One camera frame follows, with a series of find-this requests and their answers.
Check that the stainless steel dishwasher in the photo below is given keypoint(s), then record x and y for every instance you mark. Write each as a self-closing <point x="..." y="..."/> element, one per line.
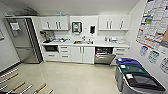
<point x="105" y="59"/>

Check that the white two-door base cabinet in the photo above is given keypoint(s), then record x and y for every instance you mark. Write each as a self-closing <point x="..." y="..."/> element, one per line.
<point x="82" y="54"/>

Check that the chrome sink faucet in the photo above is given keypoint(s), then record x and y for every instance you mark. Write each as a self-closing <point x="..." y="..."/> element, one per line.
<point x="83" y="38"/>

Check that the black soap dispenser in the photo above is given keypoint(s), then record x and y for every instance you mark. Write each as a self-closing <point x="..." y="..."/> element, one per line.
<point x="92" y="29"/>

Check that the steel paper towel dispenser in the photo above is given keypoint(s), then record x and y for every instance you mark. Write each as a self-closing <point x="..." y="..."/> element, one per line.
<point x="77" y="27"/>

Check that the black built-in microwave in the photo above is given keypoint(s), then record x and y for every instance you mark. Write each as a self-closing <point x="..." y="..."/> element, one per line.
<point x="51" y="48"/>

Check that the white microwave cabinet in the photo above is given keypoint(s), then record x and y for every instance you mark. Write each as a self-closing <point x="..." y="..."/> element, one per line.
<point x="50" y="56"/>

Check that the teal bottle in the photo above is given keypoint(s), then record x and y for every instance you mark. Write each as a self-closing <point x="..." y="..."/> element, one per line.
<point x="60" y="14"/>

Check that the stainless steel refrigerator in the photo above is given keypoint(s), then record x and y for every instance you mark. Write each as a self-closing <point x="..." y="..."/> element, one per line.
<point x="23" y="43"/>

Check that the grey bin black lid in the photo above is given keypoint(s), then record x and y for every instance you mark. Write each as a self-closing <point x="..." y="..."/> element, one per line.
<point x="143" y="85"/>

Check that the cork notice board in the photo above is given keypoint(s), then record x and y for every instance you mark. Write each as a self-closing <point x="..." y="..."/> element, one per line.
<point x="165" y="39"/>

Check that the white wall cabinet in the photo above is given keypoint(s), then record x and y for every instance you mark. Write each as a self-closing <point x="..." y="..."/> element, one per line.
<point x="115" y="22"/>
<point x="53" y="23"/>

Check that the blue recycling wall sign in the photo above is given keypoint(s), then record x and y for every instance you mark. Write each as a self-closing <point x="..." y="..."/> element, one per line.
<point x="143" y="51"/>

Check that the green wall sign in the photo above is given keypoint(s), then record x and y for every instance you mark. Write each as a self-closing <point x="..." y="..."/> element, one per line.
<point x="153" y="56"/>

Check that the grey wall sign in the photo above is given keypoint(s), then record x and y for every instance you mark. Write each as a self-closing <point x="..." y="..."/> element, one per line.
<point x="164" y="65"/>

